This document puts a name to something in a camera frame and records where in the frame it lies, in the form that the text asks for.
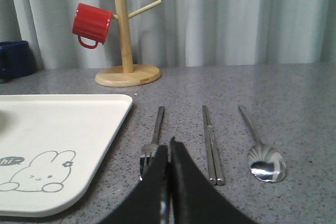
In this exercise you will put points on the navy blue mug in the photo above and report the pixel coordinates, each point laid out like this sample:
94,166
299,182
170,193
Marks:
17,60

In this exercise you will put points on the silver metal chopstick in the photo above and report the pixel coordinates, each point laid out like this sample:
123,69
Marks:
216,159
210,162

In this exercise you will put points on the grey pleated curtain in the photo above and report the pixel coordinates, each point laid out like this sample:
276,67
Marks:
180,32

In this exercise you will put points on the red ribbed mug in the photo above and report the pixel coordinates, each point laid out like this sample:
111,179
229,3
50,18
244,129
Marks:
91,25

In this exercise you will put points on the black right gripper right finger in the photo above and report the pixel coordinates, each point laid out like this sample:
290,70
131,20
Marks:
195,200

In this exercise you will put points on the silver metal spoon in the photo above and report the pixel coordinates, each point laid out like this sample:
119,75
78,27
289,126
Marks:
265,162

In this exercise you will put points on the cream bunny print tray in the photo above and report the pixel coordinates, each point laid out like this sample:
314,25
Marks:
52,146

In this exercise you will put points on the silver metal fork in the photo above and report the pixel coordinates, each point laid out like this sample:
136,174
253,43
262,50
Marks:
148,150

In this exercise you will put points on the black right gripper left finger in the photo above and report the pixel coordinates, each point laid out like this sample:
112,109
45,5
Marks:
149,201

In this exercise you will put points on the wooden mug tree stand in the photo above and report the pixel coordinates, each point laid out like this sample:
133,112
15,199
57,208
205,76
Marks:
128,74

